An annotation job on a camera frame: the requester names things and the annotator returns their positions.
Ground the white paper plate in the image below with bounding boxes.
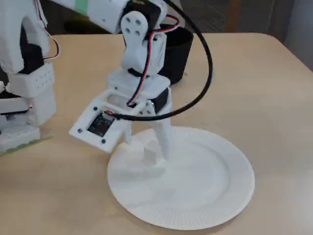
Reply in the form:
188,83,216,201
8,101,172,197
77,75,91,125
107,126,256,231

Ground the thick black camera cable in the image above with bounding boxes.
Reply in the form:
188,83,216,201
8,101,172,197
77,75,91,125
105,0,214,122

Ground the wooden post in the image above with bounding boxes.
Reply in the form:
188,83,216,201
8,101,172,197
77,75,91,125
226,0,242,32

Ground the white block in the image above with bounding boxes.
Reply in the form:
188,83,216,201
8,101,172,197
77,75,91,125
143,139,163,165

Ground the black plastic cup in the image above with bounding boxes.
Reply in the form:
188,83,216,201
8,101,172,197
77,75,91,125
160,23,194,85

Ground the red white black servo wire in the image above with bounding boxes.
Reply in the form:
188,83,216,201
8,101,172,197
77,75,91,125
34,0,61,62
126,14,181,107

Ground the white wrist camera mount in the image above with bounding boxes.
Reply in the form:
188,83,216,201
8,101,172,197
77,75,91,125
68,90,146,154

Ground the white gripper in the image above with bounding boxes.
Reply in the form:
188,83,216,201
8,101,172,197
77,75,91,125
106,69,173,162

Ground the green base mat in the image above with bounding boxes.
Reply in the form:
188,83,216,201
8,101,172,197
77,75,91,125
0,135,54,155

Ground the light green tape band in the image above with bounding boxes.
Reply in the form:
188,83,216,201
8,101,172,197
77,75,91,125
74,0,89,16

